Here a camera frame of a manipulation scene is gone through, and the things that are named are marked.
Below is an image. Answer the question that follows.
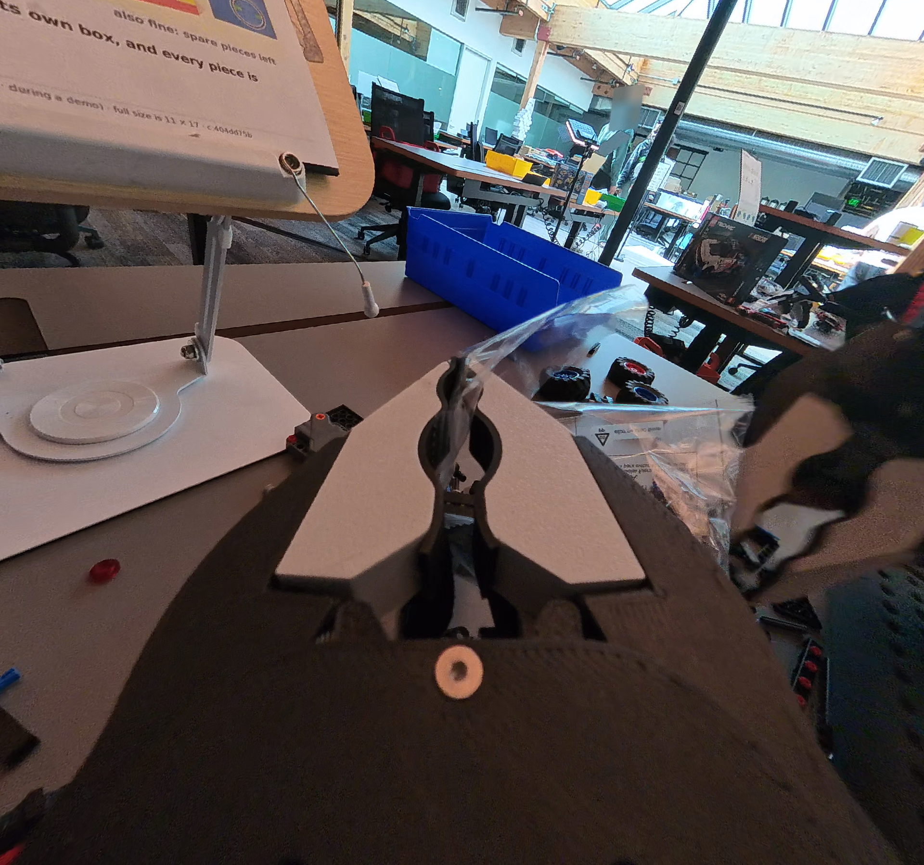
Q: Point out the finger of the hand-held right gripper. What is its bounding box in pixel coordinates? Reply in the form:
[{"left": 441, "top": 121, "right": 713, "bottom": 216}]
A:
[
  {"left": 730, "top": 464, "right": 924, "bottom": 592},
  {"left": 734, "top": 394, "right": 856, "bottom": 494}
]

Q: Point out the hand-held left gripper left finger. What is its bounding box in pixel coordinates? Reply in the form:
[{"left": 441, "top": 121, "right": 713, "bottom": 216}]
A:
[{"left": 275, "top": 360, "right": 463, "bottom": 638}]

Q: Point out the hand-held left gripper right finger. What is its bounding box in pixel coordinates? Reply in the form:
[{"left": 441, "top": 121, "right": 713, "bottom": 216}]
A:
[{"left": 465, "top": 360, "right": 646, "bottom": 638}]

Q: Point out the pile of toy building pieces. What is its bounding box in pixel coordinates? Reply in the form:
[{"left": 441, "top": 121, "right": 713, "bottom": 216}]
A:
[{"left": 751, "top": 591, "right": 835, "bottom": 729}]

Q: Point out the clear plastic bag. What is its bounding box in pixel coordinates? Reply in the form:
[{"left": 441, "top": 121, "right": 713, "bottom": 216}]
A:
[{"left": 434, "top": 285, "right": 755, "bottom": 566}]

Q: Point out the grey desk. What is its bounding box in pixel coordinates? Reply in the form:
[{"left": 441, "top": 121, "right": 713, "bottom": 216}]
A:
[{"left": 0, "top": 259, "right": 809, "bottom": 808}]

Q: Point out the grey toy motor block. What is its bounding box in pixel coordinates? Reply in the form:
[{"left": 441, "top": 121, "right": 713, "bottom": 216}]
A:
[{"left": 285, "top": 404, "right": 362, "bottom": 462}]

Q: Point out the black toy wheel red rim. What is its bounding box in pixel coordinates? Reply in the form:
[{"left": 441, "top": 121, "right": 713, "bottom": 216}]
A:
[{"left": 607, "top": 356, "right": 669, "bottom": 406}]

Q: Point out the wooden table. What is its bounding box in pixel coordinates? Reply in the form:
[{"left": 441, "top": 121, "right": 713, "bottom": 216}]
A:
[
  {"left": 373, "top": 137, "right": 578, "bottom": 224},
  {"left": 631, "top": 267, "right": 867, "bottom": 375}
]

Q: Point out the dark cardboard box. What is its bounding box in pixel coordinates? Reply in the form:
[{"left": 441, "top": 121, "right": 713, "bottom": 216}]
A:
[{"left": 672, "top": 213, "right": 788, "bottom": 306}]

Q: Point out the blue storage bin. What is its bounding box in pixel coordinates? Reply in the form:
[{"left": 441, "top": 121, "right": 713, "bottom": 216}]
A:
[{"left": 405, "top": 206, "right": 625, "bottom": 335}]

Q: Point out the white tipped thin rod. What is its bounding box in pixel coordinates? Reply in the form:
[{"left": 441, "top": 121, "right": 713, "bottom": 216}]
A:
[{"left": 279, "top": 154, "right": 381, "bottom": 320}]

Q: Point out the black pole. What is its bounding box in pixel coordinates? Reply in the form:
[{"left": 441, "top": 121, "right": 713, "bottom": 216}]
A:
[{"left": 600, "top": 0, "right": 766, "bottom": 267}]

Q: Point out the red black office chair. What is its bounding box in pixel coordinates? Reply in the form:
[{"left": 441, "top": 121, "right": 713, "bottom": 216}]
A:
[{"left": 359, "top": 82, "right": 434, "bottom": 253}]

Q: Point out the black blue toy connector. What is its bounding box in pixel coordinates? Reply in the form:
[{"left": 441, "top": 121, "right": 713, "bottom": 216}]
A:
[{"left": 0, "top": 668, "right": 41, "bottom": 772}]

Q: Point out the instruction sheet wooden board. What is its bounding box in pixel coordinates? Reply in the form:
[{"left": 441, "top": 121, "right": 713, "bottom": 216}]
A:
[{"left": 0, "top": 0, "right": 376, "bottom": 219}]

